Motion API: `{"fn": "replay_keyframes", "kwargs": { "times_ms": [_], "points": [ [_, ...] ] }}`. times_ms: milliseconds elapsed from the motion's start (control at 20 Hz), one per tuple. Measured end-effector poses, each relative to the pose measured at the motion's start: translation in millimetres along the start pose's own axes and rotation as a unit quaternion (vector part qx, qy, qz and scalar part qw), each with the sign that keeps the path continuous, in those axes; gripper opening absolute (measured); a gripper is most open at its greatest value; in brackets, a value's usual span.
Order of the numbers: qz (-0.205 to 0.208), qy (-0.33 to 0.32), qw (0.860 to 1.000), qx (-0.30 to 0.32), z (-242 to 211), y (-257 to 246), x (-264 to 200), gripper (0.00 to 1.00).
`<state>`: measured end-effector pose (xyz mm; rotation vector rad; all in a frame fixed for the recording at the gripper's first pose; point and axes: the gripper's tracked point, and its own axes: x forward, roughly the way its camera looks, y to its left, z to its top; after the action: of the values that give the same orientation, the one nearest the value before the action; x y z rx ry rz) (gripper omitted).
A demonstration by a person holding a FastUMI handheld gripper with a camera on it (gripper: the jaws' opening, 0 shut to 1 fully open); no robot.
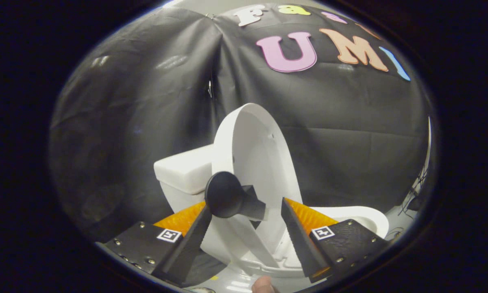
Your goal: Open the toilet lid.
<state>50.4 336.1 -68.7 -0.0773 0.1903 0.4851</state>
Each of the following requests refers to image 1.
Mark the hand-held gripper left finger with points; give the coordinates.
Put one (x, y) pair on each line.
(189, 244)

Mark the white toilet lid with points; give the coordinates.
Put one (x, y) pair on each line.
(260, 154)

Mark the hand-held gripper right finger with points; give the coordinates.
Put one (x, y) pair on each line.
(301, 244)

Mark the black backdrop cloth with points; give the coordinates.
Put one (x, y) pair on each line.
(329, 110)

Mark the white toilet seat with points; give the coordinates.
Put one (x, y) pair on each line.
(366, 215)

